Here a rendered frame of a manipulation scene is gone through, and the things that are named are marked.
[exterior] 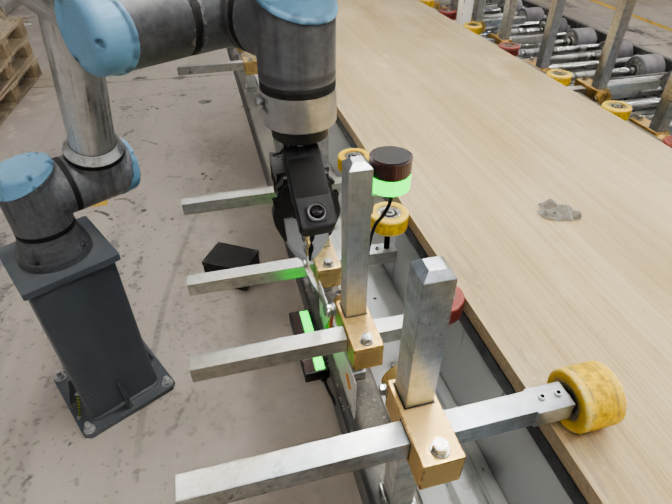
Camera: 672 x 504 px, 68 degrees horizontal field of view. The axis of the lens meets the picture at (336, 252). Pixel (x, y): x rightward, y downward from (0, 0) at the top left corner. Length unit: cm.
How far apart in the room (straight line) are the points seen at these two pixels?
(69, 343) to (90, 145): 58
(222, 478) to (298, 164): 36
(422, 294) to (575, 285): 50
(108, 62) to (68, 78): 70
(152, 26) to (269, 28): 12
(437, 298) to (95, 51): 42
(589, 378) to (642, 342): 22
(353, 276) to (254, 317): 132
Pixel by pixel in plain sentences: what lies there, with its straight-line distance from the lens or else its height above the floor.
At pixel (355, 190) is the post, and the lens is 69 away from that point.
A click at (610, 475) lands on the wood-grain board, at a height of 90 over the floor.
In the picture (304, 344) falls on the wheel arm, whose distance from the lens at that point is 81.
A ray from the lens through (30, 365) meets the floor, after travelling 220.
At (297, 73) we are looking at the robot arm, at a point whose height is 129.
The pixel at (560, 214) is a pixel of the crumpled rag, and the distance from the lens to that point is 110.
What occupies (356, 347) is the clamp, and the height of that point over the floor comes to 87.
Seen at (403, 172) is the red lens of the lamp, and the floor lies 114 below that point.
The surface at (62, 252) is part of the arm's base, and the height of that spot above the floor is 65.
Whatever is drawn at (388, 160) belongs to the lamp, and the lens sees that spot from 68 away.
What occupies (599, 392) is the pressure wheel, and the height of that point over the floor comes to 98.
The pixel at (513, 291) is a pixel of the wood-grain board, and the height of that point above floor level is 90.
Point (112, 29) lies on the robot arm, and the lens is 58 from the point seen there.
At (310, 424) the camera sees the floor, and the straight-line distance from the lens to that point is 175.
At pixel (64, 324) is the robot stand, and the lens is 160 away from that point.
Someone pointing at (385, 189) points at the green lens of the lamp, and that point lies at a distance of 69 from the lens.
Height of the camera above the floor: 147
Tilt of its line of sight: 39 degrees down
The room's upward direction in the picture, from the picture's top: straight up
